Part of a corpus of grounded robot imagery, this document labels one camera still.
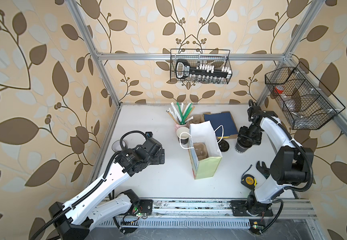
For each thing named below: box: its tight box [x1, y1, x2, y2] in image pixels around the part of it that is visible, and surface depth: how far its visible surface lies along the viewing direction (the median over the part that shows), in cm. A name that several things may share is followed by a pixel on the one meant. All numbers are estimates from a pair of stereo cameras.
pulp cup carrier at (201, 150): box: [193, 142, 209, 161], surface depth 95 cm
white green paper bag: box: [187, 120, 223, 180], surface depth 79 cm
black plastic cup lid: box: [217, 139, 230, 152], surface depth 98 cm
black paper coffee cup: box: [234, 136, 253, 154], surface depth 87 cm
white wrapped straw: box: [168, 102, 182, 122], surface depth 98 cm
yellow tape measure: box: [241, 174, 258, 190], surface depth 82 cm
